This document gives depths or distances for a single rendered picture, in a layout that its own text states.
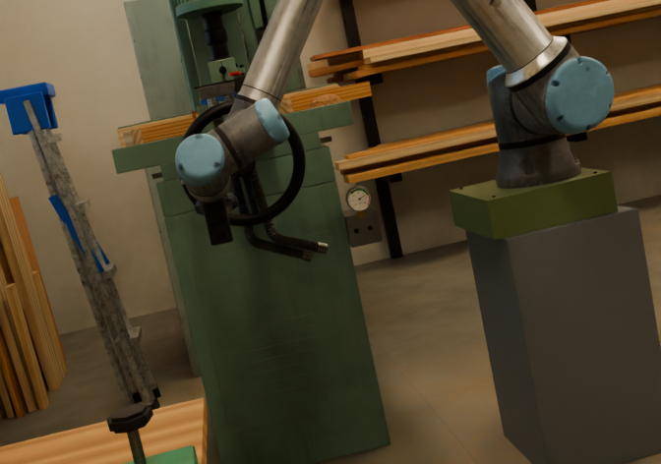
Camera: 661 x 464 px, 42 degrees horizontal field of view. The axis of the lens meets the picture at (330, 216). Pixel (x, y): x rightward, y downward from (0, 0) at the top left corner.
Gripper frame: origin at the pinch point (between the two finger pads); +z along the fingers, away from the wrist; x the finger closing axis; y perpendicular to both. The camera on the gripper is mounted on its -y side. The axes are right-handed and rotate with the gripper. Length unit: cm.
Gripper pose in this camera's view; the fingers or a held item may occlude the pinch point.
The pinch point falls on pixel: (220, 214)
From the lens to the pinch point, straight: 194.1
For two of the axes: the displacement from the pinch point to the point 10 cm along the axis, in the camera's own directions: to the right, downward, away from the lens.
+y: -2.3, -9.5, 2.2
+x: -9.7, 2.1, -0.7
